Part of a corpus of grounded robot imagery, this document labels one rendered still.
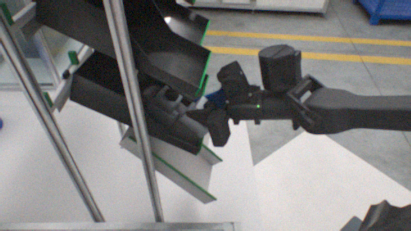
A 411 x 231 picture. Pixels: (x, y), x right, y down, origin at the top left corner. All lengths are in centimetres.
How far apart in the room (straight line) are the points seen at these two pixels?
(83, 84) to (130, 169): 52
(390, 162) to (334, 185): 150
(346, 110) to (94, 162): 86
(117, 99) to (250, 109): 25
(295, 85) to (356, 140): 211
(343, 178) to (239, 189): 36
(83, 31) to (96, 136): 72
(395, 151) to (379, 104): 219
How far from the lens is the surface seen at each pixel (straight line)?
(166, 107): 58
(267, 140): 230
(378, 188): 111
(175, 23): 67
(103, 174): 103
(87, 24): 48
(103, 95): 55
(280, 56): 45
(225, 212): 90
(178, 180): 69
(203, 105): 55
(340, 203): 101
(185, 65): 54
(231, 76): 47
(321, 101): 46
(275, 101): 49
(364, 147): 253
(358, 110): 44
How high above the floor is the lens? 165
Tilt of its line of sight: 42 degrees down
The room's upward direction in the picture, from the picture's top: straight up
